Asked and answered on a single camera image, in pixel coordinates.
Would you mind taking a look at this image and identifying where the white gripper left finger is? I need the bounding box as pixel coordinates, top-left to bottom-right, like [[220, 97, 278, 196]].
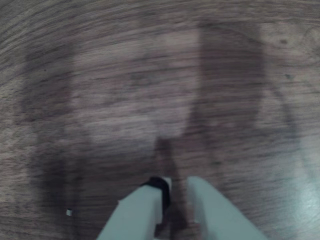
[[95, 175, 174, 240]]

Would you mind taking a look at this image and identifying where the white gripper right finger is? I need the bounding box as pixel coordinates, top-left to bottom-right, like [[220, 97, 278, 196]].
[[185, 175, 270, 240]]

